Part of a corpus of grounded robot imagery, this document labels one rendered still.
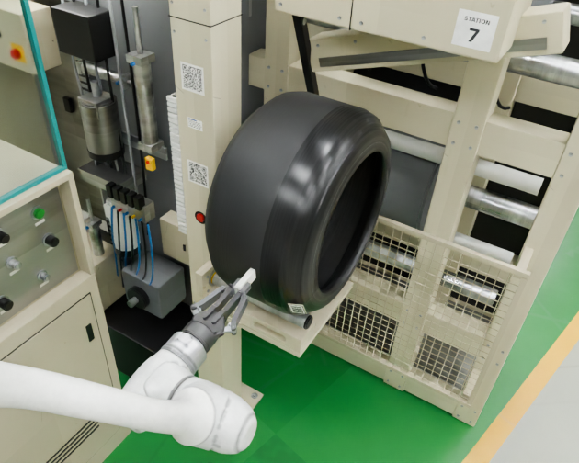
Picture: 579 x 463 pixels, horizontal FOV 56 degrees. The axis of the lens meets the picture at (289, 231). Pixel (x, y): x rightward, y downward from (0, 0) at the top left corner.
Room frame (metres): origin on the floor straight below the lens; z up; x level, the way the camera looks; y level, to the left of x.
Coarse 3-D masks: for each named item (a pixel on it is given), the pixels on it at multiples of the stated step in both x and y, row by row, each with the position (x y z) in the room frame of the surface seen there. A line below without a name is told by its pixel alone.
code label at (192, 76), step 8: (184, 64) 1.34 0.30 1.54; (192, 64) 1.33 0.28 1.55; (184, 72) 1.34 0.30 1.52; (192, 72) 1.33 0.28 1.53; (200, 72) 1.32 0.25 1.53; (184, 80) 1.34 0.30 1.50; (192, 80) 1.33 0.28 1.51; (200, 80) 1.32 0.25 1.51; (184, 88) 1.35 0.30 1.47; (192, 88) 1.33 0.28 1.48; (200, 88) 1.32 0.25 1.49
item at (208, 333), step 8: (200, 312) 0.85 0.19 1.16; (216, 312) 0.85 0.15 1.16; (192, 320) 0.83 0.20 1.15; (200, 320) 0.83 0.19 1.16; (208, 320) 0.83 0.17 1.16; (224, 320) 0.83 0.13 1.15; (184, 328) 0.79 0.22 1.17; (192, 328) 0.78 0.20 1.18; (200, 328) 0.78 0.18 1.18; (208, 328) 0.79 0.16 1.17; (216, 328) 0.81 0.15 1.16; (200, 336) 0.77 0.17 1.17; (208, 336) 0.77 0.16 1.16; (216, 336) 0.79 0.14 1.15; (208, 344) 0.76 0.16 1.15
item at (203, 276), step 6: (210, 264) 1.24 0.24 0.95; (198, 270) 1.21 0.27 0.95; (204, 270) 1.21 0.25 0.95; (210, 270) 1.23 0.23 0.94; (198, 276) 1.20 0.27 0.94; (204, 276) 1.20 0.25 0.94; (210, 276) 1.22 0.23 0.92; (198, 282) 1.20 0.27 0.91; (204, 282) 1.20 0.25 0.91; (210, 282) 1.22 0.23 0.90; (198, 288) 1.20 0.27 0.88; (204, 288) 1.20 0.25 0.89; (198, 294) 1.20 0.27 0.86; (204, 294) 1.19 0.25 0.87
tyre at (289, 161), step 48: (288, 96) 1.30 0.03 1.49; (240, 144) 1.15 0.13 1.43; (288, 144) 1.12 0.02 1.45; (336, 144) 1.12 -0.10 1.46; (384, 144) 1.31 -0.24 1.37; (240, 192) 1.06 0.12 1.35; (288, 192) 1.02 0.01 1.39; (336, 192) 1.06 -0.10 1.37; (384, 192) 1.37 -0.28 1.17; (240, 240) 1.01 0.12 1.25; (288, 240) 0.96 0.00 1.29; (336, 240) 1.38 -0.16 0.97; (288, 288) 0.95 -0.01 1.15; (336, 288) 1.13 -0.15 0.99
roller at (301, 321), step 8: (216, 280) 1.21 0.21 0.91; (248, 296) 1.15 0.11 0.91; (256, 304) 1.14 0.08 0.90; (264, 304) 1.13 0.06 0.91; (272, 312) 1.11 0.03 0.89; (280, 312) 1.10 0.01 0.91; (288, 320) 1.08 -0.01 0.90; (296, 320) 1.07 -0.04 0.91; (304, 320) 1.07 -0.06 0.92; (304, 328) 1.06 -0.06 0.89
